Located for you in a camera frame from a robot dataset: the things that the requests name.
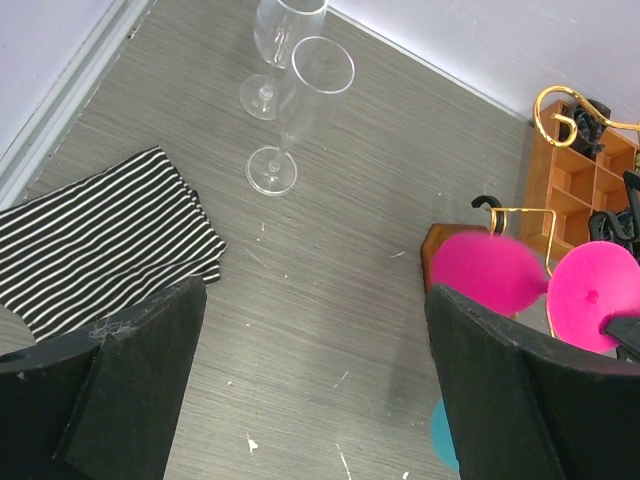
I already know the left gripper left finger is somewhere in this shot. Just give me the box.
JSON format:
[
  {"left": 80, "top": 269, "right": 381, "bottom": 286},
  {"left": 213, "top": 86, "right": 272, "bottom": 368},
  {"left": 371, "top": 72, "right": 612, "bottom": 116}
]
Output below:
[{"left": 1, "top": 277, "right": 206, "bottom": 479}]

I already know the striped black white cloth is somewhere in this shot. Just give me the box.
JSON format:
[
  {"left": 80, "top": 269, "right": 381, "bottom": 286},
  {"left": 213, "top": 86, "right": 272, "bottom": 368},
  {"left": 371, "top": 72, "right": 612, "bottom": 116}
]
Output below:
[{"left": 1, "top": 146, "right": 227, "bottom": 342}]

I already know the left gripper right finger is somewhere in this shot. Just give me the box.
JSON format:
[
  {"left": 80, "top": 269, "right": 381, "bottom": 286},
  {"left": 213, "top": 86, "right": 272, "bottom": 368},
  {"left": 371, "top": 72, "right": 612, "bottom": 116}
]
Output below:
[{"left": 425, "top": 284, "right": 639, "bottom": 479}]

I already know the black rolled tie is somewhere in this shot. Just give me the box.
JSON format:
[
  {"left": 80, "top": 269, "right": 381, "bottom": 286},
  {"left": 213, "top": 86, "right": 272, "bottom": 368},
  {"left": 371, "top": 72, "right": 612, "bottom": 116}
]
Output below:
[{"left": 562, "top": 103, "right": 607, "bottom": 161}]

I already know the clear wine glass back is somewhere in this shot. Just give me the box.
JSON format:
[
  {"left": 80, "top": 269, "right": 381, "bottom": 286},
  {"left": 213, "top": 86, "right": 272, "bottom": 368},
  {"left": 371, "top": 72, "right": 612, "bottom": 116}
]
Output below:
[{"left": 239, "top": 0, "right": 328, "bottom": 121}]

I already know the clear wine glass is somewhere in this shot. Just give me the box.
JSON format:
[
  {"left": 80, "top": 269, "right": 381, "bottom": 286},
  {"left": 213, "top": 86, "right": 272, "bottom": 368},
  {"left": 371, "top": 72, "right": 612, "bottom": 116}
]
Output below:
[
  {"left": 239, "top": 0, "right": 328, "bottom": 121},
  {"left": 245, "top": 36, "right": 355, "bottom": 197}
]

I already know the clear wine glass front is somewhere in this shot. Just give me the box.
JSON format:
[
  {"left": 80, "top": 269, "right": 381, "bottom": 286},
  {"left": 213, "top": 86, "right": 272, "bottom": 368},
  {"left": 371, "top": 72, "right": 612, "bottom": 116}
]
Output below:
[{"left": 245, "top": 36, "right": 355, "bottom": 197}]

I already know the pink wine glass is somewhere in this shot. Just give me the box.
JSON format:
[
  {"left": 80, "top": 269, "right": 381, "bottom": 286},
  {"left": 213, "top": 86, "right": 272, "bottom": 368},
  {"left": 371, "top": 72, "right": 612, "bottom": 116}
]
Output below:
[{"left": 429, "top": 231, "right": 639, "bottom": 353}]

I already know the gold wire wine glass rack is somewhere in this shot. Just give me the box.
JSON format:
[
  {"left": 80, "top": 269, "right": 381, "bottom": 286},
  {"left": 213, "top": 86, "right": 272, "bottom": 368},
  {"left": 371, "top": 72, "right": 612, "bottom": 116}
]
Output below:
[{"left": 421, "top": 86, "right": 639, "bottom": 353}]

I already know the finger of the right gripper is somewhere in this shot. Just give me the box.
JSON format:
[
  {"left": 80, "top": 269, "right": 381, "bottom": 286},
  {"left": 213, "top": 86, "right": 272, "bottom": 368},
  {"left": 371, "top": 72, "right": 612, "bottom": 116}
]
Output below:
[{"left": 600, "top": 313, "right": 640, "bottom": 360}]

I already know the wooden compartment tray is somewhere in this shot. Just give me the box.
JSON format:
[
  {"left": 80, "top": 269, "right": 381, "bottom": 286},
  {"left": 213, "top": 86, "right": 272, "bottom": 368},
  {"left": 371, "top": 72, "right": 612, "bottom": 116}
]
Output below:
[{"left": 519, "top": 130, "right": 638, "bottom": 261}]

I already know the blue wine glass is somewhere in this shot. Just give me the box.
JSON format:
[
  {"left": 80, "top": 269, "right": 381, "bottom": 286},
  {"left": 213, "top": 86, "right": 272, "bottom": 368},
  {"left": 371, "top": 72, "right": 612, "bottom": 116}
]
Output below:
[{"left": 430, "top": 399, "right": 459, "bottom": 472}]

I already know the dark patterned rolled tie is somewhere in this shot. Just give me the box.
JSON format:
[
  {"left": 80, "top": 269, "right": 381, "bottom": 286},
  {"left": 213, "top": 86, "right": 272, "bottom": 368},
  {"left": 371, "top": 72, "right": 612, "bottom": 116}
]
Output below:
[{"left": 588, "top": 207, "right": 639, "bottom": 246}]

